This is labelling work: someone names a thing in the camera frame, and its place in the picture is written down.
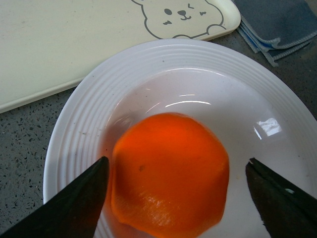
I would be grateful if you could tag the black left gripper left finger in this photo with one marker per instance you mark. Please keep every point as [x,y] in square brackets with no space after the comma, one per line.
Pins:
[73,212]

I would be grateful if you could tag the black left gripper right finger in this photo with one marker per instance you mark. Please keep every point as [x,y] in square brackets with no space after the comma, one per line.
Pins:
[286,210]

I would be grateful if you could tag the white ridged plate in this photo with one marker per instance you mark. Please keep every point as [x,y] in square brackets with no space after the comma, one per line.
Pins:
[251,111]

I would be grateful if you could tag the orange fruit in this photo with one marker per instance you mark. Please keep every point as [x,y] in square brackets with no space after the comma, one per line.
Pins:
[169,177]

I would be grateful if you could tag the cream bear tray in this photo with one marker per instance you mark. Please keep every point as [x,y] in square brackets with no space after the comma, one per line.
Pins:
[48,46]

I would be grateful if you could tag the grey folded cloth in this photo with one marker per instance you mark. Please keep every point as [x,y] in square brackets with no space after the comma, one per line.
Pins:
[276,28]

